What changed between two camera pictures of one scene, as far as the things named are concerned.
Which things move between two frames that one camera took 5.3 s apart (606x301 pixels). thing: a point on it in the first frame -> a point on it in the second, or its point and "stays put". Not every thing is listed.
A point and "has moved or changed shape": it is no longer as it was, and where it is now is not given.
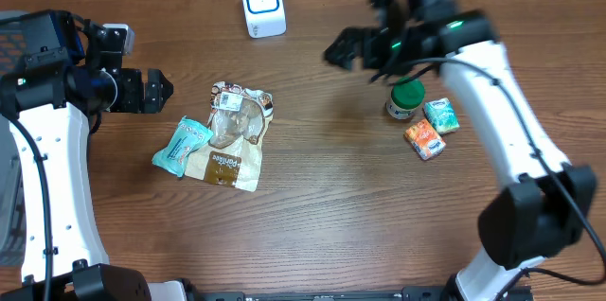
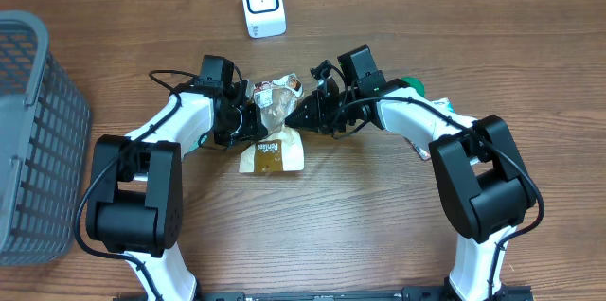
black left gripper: (135, 101) -> (253, 130)
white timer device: (263, 4) stays put
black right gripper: (365, 43) -> (321, 118)
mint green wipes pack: (188, 136) stays put
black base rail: (418, 293) stays put
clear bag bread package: (233, 155) has moved or changed shape
